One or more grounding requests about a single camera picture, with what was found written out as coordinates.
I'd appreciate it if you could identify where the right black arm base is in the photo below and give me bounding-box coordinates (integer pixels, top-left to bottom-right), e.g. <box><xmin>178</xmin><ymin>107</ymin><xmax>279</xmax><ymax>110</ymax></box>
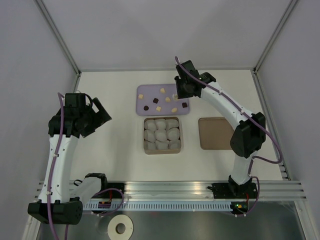
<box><xmin>207</xmin><ymin>182</ymin><xmax>258</xmax><ymax>200</ymax></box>

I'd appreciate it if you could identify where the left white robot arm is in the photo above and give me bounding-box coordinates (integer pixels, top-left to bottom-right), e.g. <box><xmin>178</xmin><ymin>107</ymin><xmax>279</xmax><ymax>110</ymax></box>
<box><xmin>27</xmin><ymin>93</ymin><xmax>112</xmax><ymax>225</ymax></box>

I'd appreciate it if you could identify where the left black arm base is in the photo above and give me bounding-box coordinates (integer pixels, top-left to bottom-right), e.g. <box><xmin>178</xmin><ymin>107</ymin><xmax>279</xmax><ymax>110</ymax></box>
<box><xmin>92</xmin><ymin>182</ymin><xmax>125</xmax><ymax>209</ymax></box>

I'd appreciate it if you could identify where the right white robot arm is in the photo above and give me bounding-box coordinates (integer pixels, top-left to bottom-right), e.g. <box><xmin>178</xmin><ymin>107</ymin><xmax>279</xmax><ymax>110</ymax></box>
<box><xmin>174</xmin><ymin>60</ymin><xmax>266</xmax><ymax>198</ymax></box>

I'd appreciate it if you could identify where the gold square chocolate tin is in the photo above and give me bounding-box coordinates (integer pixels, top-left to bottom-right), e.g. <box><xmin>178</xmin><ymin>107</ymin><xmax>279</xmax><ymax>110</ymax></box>
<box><xmin>142</xmin><ymin>117</ymin><xmax>183</xmax><ymax>155</ymax></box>

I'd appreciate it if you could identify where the lilac plastic tray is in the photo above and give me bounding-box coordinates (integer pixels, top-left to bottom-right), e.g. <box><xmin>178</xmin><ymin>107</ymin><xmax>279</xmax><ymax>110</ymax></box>
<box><xmin>135</xmin><ymin>84</ymin><xmax>190</xmax><ymax>116</ymax></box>

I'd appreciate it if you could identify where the white paper cup three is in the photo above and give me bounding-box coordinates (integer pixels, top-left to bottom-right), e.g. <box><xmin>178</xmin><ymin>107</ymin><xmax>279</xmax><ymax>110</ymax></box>
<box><xmin>165</xmin><ymin>119</ymin><xmax>179</xmax><ymax>130</ymax></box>

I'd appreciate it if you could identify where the white paper cup two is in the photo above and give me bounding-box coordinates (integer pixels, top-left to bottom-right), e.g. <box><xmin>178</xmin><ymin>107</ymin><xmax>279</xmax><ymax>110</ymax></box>
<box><xmin>154</xmin><ymin>118</ymin><xmax>167</xmax><ymax>130</ymax></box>

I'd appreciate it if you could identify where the white paper cup six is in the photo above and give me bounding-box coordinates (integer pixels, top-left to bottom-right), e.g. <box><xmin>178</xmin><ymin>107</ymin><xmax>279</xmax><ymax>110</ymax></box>
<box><xmin>166</xmin><ymin>127</ymin><xmax>181</xmax><ymax>141</ymax></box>

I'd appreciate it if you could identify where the white paper cup one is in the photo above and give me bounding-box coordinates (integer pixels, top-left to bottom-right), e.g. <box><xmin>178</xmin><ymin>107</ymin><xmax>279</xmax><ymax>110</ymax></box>
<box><xmin>144</xmin><ymin>119</ymin><xmax>157</xmax><ymax>132</ymax></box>

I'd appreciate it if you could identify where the gold tin lid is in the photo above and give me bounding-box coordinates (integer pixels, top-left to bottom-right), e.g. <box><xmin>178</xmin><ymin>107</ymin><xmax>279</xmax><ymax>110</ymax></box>
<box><xmin>198</xmin><ymin>117</ymin><xmax>234</xmax><ymax>151</ymax></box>

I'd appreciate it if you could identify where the white paper cup five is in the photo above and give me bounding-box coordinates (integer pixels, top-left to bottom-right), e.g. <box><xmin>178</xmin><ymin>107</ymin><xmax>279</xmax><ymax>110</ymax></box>
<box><xmin>154</xmin><ymin>129</ymin><xmax>168</xmax><ymax>142</ymax></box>

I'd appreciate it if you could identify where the white paper cup nine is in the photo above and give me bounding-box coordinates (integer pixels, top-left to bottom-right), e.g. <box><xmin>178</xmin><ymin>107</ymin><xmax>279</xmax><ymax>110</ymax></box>
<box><xmin>168</xmin><ymin>139</ymin><xmax>181</xmax><ymax>150</ymax></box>

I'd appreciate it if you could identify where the white paper cup four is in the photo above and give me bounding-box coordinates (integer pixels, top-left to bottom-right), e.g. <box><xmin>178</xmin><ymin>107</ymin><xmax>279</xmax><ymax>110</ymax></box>
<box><xmin>143</xmin><ymin>129</ymin><xmax>156</xmax><ymax>142</ymax></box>

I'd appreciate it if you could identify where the white paper cup eight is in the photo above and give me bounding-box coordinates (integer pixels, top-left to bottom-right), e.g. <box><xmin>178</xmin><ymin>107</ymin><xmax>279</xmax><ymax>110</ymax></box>
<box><xmin>155</xmin><ymin>140</ymin><xmax>170</xmax><ymax>150</ymax></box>

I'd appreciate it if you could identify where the white paper cup seven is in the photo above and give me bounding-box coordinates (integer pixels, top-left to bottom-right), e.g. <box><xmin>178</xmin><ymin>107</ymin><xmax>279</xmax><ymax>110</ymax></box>
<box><xmin>143</xmin><ymin>140</ymin><xmax>157</xmax><ymax>151</ymax></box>

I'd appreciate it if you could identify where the white tape roll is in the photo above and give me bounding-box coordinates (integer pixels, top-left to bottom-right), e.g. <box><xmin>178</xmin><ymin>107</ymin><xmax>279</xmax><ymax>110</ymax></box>
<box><xmin>107</xmin><ymin>214</ymin><xmax>134</xmax><ymax>240</ymax></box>

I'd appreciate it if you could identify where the left aluminium frame post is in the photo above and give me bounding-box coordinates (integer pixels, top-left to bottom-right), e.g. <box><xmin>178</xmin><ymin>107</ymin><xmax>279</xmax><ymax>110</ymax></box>
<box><xmin>34</xmin><ymin>0</ymin><xmax>81</xmax><ymax>76</ymax></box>

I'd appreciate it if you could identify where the aluminium frame post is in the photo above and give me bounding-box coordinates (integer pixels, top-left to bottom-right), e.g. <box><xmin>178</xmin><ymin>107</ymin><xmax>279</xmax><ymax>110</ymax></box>
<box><xmin>251</xmin><ymin>0</ymin><xmax>300</xmax><ymax>75</ymax></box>
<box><xmin>34</xmin><ymin>0</ymin><xmax>81</xmax><ymax>76</ymax></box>

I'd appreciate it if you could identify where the white slotted cable duct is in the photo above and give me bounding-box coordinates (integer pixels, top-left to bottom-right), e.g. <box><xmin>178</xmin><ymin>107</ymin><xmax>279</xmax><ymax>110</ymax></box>
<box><xmin>83</xmin><ymin>200</ymin><xmax>232</xmax><ymax>212</ymax></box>

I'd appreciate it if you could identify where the right side aluminium rail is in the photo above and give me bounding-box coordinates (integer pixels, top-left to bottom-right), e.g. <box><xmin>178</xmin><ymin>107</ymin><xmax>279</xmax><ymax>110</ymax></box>
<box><xmin>250</xmin><ymin>69</ymin><xmax>292</xmax><ymax>181</ymax></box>

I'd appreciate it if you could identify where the aluminium rail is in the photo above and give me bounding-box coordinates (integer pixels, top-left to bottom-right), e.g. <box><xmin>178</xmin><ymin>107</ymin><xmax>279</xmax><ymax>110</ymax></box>
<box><xmin>250</xmin><ymin>69</ymin><xmax>292</xmax><ymax>181</ymax></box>
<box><xmin>33</xmin><ymin>178</ymin><xmax>308</xmax><ymax>202</ymax></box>

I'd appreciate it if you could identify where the right aluminium frame post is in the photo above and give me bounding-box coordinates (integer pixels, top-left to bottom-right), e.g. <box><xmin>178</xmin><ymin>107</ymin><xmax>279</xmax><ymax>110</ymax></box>
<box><xmin>251</xmin><ymin>0</ymin><xmax>300</xmax><ymax>75</ymax></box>

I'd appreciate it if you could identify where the aluminium front rail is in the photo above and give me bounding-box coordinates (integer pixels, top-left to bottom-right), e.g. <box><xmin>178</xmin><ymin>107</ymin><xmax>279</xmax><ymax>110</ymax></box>
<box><xmin>33</xmin><ymin>178</ymin><xmax>308</xmax><ymax>202</ymax></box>

